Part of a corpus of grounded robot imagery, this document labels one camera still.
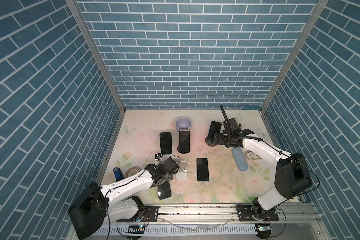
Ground black phone front stand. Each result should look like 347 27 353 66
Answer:
157 182 172 200

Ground white phone stand front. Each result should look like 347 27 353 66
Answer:
175 161 188 182

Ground green-edged black phone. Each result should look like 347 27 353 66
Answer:
196 158 210 182

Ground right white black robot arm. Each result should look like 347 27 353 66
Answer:
205 118 313 221

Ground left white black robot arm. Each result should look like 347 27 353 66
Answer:
68 157 180 240

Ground black phone on round stand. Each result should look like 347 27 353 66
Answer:
206 121 222 142

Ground black round phone stand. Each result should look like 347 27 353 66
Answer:
205 136 218 147

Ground pink-edged black phone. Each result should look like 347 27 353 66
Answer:
178 131 190 154

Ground blue glasses case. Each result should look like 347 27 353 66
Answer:
232 147 249 172

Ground tape roll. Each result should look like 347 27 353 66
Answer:
125 166 142 178

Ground small blue object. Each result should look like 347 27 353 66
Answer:
113 167 124 182

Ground lavender ceramic mug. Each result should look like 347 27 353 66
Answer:
175 117 192 131

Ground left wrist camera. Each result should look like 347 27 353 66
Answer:
155 153 163 165

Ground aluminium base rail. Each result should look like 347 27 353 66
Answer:
88 203 330 240

